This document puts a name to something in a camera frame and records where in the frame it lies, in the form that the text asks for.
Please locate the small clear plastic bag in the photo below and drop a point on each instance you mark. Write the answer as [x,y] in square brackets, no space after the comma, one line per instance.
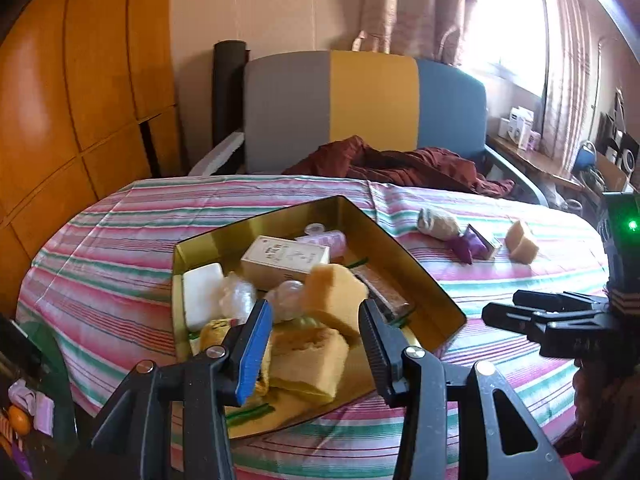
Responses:
[287,297]

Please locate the purple packet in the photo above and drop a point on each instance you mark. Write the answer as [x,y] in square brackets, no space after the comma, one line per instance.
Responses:
[467,247]

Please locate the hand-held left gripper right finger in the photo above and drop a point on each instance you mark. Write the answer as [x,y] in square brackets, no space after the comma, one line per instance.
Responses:
[375,355]

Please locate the pink striped curtain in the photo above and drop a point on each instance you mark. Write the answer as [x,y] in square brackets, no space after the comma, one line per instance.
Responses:
[570,85]

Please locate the blue mug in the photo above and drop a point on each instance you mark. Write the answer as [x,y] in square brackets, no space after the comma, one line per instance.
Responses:
[584,157]

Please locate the green yellow cracker packet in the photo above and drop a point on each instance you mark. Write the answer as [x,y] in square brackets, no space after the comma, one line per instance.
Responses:
[287,405]

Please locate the purple plastic item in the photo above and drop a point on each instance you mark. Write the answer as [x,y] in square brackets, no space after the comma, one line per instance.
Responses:
[21,460]

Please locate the large white box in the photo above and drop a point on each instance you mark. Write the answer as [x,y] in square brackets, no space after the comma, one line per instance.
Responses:
[521,127]

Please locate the patterned beige curtain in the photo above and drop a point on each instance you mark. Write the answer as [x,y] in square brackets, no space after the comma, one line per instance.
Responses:
[415,5]

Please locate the green glass side table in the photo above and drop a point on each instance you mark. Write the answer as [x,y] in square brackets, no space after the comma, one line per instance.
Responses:
[55,360]

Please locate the brown snack bar packet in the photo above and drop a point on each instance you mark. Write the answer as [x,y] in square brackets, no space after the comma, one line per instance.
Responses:
[382,296]

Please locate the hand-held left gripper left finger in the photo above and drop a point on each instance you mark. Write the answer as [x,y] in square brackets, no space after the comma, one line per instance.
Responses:
[252,355]

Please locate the black rolled mat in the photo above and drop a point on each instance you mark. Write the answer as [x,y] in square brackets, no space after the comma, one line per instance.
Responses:
[227,90]

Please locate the pink plastic packet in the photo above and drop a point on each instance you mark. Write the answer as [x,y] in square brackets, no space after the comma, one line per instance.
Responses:
[330,238]

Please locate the wooden wardrobe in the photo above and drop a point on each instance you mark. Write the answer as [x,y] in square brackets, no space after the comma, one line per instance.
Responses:
[75,85]

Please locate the small white box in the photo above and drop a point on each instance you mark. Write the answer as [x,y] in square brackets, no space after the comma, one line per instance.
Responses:
[504,127]

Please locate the wooden window ledge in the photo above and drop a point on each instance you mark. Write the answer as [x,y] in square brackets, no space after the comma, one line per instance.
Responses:
[545,162]

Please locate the pink plastic clip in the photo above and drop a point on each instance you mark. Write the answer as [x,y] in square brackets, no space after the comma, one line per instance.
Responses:
[22,395]

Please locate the crumpled clear plastic bag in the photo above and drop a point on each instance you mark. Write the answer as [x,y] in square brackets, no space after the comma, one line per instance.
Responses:
[237,297]

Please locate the orange fruit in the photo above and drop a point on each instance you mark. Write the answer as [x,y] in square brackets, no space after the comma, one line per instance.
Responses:
[19,417]

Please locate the grey yellow blue armchair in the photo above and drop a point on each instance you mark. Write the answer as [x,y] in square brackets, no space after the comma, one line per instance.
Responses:
[370,95]

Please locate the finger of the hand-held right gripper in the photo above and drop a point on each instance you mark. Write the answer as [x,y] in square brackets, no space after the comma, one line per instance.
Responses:
[570,335]
[560,300]

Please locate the brown cardboard carton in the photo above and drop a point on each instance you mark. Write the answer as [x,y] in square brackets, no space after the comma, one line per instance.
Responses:
[612,175]

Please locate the small flat box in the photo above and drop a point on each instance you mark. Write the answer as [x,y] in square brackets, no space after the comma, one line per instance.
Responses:
[491,246]

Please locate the gold tin box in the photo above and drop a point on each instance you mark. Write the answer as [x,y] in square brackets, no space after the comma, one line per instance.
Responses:
[430,320]

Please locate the white soap bar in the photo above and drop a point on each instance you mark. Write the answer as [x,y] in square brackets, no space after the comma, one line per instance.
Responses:
[202,295]

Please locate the beige cardboard box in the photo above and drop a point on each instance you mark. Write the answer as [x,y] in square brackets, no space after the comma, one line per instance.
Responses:
[280,260]

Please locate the maroon cloth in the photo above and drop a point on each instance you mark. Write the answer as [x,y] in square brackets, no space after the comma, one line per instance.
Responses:
[400,165]

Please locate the small pink container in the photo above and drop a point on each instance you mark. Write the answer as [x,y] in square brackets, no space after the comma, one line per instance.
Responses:
[535,141]

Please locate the person's right hand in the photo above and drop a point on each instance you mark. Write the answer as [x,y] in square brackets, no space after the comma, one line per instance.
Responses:
[587,400]

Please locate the black box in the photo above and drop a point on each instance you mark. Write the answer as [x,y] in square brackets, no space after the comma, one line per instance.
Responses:
[15,350]

